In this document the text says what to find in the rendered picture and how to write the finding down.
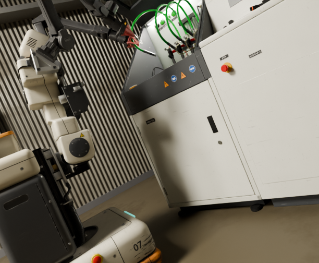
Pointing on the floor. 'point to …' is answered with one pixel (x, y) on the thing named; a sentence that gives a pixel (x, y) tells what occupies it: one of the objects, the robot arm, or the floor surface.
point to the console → (280, 94)
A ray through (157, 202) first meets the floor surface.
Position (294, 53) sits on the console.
